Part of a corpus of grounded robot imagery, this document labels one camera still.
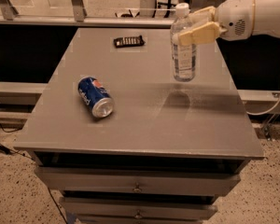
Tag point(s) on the metal window railing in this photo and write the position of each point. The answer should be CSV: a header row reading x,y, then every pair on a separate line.
x,y
92,13

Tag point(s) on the clear plastic water bottle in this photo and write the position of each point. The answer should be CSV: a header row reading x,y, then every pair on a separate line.
x,y
183,55

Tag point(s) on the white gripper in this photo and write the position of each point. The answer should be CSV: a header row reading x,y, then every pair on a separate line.
x,y
234,18

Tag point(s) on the blue pepsi soda can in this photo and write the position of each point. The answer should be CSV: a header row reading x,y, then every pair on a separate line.
x,y
96,97

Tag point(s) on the grey drawer cabinet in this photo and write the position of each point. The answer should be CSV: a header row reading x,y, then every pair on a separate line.
x,y
158,124

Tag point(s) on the black remote control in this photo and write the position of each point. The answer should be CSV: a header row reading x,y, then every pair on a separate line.
x,y
128,41

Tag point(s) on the black power adapter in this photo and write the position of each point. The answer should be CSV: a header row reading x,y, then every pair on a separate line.
x,y
5,150

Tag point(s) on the top grey drawer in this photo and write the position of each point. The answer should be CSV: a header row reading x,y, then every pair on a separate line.
x,y
137,182

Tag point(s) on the grey drawer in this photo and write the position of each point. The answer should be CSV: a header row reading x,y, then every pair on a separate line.
x,y
137,209
137,182

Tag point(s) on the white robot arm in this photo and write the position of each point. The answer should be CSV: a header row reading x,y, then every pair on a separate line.
x,y
266,18

